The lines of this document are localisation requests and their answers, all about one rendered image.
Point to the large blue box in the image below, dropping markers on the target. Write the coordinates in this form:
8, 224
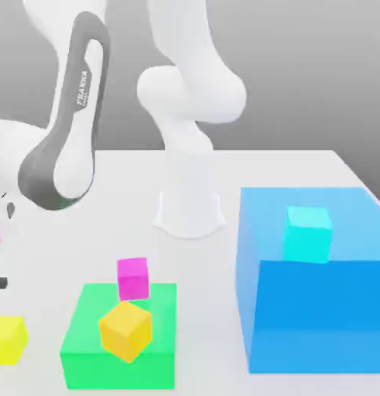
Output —
316, 309

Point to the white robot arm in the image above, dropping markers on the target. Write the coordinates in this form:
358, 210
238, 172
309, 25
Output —
189, 92

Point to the small orange cube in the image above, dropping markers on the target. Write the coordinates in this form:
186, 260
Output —
126, 332

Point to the small yellow cube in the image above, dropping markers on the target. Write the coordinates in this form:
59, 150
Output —
5, 340

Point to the small cyan cube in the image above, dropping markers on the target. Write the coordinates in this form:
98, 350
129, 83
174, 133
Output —
307, 235

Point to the small magenta cube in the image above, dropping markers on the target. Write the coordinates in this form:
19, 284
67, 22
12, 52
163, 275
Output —
133, 278

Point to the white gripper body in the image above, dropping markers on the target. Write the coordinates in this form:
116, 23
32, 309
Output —
0, 282

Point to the large green box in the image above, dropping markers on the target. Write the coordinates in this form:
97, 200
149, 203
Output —
84, 371

